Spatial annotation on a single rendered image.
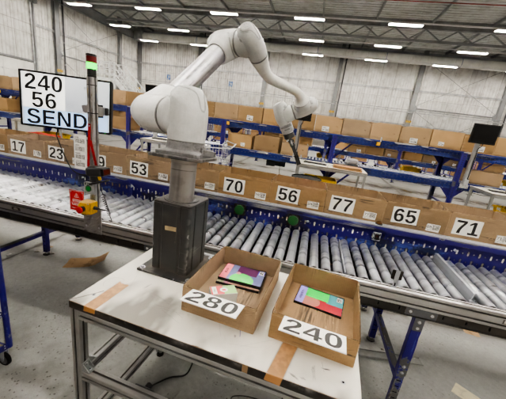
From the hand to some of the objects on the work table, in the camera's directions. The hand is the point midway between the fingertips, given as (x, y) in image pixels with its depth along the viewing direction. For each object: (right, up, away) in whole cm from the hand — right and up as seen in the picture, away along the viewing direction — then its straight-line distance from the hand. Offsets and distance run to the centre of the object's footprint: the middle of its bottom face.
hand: (297, 159), depth 201 cm
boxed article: (-44, -68, -91) cm, 122 cm away
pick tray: (-8, -74, -93) cm, 119 cm away
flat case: (-4, -72, -84) cm, 111 cm away
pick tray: (-39, -68, -85) cm, 116 cm away
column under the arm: (-67, -60, -69) cm, 113 cm away
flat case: (-36, -64, -76) cm, 106 cm away
